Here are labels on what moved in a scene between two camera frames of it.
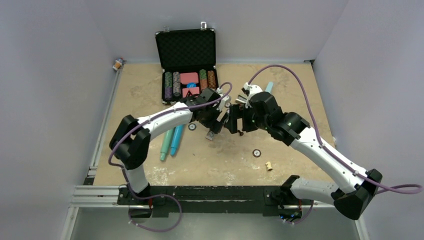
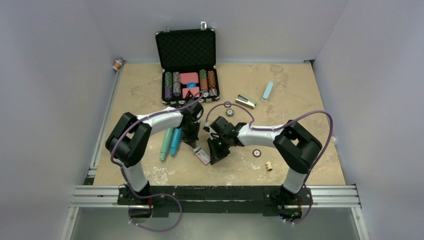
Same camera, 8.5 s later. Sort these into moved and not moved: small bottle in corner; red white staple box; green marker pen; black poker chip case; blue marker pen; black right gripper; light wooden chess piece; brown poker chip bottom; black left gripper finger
Moved: red white staple box; black left gripper finger; black right gripper
Not moved: green marker pen; small bottle in corner; brown poker chip bottom; black poker chip case; blue marker pen; light wooden chess piece
